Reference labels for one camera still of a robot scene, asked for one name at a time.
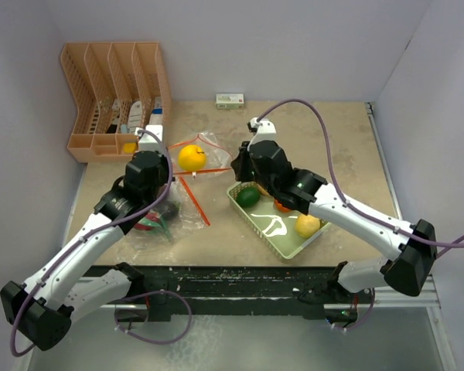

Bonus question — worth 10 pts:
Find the small orange pumpkin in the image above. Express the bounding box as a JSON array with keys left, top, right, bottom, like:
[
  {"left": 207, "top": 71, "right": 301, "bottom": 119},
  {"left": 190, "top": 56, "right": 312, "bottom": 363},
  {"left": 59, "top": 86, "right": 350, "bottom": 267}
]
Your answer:
[{"left": 274, "top": 199, "right": 291, "bottom": 213}]

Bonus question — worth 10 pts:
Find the clear zip top bag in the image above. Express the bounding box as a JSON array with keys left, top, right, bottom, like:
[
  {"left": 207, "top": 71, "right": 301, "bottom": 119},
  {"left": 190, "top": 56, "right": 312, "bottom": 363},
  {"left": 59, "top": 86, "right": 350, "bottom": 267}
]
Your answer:
[{"left": 128, "top": 131, "right": 231, "bottom": 250}]

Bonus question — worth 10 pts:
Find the yellow lemon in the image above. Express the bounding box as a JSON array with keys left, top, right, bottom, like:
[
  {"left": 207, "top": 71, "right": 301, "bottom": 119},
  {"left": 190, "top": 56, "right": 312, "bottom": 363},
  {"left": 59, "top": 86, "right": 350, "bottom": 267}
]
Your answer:
[{"left": 178, "top": 145, "right": 207, "bottom": 172}]

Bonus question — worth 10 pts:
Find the yellow potato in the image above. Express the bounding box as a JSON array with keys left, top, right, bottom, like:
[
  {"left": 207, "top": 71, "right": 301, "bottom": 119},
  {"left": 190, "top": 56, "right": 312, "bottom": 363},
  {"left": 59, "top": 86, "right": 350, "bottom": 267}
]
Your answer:
[{"left": 295, "top": 214, "right": 321, "bottom": 239}]

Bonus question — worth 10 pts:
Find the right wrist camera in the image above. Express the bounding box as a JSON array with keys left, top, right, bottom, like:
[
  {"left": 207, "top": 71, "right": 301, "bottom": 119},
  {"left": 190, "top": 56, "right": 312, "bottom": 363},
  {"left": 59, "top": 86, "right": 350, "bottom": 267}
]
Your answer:
[{"left": 247, "top": 117, "right": 277, "bottom": 146}]

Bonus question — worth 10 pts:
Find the yellow block in organizer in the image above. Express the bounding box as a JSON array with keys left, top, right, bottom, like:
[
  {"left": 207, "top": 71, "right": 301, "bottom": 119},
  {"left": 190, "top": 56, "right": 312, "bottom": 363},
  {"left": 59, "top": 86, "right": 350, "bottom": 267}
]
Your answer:
[{"left": 122, "top": 142, "right": 138, "bottom": 155}]

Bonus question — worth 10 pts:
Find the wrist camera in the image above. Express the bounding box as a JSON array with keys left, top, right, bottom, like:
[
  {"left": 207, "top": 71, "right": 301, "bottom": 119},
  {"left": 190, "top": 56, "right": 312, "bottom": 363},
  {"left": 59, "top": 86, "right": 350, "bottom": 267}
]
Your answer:
[
  {"left": 135, "top": 124, "right": 165, "bottom": 152},
  {"left": 247, "top": 117, "right": 277, "bottom": 146}
]

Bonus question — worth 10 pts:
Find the light green plastic basket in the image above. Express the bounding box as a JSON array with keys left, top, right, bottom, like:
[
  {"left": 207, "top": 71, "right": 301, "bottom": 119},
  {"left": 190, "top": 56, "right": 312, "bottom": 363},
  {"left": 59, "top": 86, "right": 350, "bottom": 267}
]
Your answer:
[{"left": 226, "top": 182, "right": 331, "bottom": 261}]

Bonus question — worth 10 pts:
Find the green avocado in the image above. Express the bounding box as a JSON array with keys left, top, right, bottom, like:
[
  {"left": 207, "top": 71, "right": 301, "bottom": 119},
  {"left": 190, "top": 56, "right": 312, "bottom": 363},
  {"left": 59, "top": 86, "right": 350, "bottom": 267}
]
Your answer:
[{"left": 236, "top": 186, "right": 261, "bottom": 208}]

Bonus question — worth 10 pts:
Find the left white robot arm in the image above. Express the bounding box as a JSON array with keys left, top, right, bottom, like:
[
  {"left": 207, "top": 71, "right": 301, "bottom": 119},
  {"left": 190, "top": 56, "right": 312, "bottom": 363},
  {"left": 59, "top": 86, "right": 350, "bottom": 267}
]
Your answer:
[{"left": 0, "top": 148, "right": 173, "bottom": 357}]

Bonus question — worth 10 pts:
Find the pink dragon fruit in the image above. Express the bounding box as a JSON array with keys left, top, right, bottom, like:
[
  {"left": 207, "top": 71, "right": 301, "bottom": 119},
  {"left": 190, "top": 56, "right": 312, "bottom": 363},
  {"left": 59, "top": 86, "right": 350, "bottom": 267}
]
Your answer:
[{"left": 134, "top": 213, "right": 172, "bottom": 240}]

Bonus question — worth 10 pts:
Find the small green white box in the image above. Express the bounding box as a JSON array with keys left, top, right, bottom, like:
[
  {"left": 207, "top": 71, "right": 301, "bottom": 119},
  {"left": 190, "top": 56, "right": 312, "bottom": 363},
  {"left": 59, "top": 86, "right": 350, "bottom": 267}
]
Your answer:
[{"left": 216, "top": 93, "right": 244, "bottom": 110}]

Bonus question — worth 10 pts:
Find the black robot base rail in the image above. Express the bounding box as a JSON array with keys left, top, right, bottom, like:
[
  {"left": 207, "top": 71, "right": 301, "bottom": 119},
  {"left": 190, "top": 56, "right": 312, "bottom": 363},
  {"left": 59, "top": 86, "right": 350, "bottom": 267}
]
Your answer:
[{"left": 73, "top": 264, "right": 376, "bottom": 322}]

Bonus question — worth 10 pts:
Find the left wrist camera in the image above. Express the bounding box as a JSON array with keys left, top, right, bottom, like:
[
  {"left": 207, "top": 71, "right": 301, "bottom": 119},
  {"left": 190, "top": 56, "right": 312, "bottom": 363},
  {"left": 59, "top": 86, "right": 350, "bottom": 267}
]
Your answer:
[{"left": 135, "top": 124, "right": 165, "bottom": 152}]

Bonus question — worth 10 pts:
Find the orange plastic file organizer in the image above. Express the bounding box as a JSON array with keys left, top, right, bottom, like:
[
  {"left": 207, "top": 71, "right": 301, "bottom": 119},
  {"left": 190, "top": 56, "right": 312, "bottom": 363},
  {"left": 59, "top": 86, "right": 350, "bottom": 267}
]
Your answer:
[{"left": 60, "top": 42, "right": 172, "bottom": 163}]

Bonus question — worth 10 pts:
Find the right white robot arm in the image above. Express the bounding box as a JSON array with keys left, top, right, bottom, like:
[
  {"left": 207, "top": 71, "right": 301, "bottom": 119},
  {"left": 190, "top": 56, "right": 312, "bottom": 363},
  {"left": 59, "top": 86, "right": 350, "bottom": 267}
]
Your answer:
[{"left": 231, "top": 140, "right": 437, "bottom": 302}]

